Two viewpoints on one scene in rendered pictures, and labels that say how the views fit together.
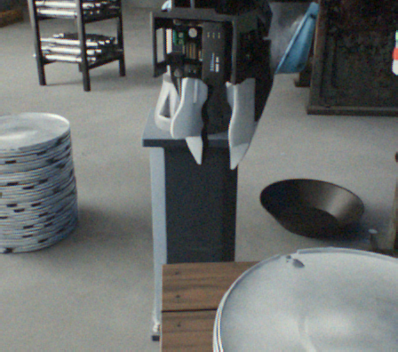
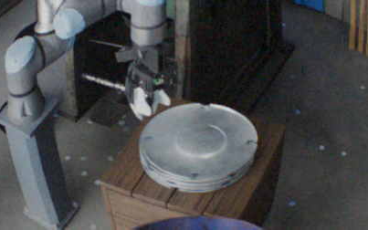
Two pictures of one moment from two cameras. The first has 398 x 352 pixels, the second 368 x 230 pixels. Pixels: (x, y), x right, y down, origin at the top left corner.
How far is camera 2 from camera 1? 1.26 m
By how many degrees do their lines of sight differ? 56
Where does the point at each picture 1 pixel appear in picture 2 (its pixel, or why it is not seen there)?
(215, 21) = (169, 68)
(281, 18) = not seen: hidden behind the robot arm
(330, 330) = (193, 147)
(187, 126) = (142, 108)
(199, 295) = (130, 178)
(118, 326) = not seen: outside the picture
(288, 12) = not seen: hidden behind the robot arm
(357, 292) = (178, 130)
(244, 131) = (159, 96)
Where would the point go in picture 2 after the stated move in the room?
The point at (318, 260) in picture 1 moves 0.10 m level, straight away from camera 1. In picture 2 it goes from (152, 130) to (125, 113)
